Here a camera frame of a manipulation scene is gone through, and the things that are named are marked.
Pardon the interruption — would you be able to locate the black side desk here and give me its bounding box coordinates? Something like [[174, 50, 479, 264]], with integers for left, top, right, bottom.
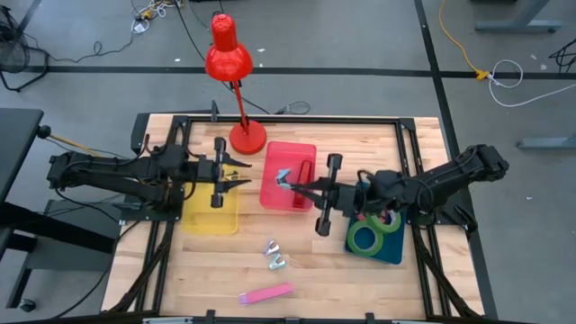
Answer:
[[0, 107, 121, 311]]

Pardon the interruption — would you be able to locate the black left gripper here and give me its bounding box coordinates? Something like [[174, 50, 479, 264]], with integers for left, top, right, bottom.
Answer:
[[196, 137, 253, 209]]

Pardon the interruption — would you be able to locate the white floor cable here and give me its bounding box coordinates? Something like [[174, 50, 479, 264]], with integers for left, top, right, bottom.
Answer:
[[488, 59, 576, 108]]

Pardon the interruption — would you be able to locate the pink translucent plastic bin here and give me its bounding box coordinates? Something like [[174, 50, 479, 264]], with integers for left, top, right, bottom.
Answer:
[[259, 140, 318, 212]]

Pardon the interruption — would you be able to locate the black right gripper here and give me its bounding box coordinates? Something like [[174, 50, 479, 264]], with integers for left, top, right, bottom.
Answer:
[[290, 153, 361, 238]]

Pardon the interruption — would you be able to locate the red desk lamp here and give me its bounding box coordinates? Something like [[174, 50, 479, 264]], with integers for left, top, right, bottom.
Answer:
[[204, 12, 267, 156]]

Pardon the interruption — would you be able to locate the yellow translucent plastic bin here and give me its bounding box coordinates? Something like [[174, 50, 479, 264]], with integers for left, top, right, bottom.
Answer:
[[182, 161, 241, 236]]

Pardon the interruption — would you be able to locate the large green tape roll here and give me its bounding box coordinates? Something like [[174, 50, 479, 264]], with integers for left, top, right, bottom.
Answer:
[[346, 220, 385, 257]]

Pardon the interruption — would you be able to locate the pink and white stapler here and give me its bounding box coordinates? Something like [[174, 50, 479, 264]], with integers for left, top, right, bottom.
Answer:
[[238, 283, 296, 308]]

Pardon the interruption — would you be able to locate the black floor fan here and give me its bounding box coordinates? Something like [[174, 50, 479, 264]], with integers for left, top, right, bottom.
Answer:
[[0, 6, 50, 94]]

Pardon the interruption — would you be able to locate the coiled grey cable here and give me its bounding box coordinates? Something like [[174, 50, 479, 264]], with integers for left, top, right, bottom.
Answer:
[[274, 101, 311, 116]]

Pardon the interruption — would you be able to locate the black metal table frame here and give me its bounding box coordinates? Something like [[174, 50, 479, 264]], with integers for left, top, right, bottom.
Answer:
[[101, 112, 485, 320]]

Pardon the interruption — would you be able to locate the grey desk foot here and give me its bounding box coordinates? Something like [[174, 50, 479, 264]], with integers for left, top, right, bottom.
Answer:
[[475, 0, 563, 33], [517, 137, 576, 150]]

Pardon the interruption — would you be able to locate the tangled floor cable bundle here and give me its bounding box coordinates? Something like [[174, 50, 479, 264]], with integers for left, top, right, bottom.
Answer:
[[130, 0, 168, 35]]

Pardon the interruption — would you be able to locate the yellow extension cord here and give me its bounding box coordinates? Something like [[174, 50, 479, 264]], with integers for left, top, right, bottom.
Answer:
[[438, 0, 491, 82]]

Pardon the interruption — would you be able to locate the blue plastic bin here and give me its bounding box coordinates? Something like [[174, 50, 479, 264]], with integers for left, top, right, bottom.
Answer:
[[344, 179, 409, 266]]

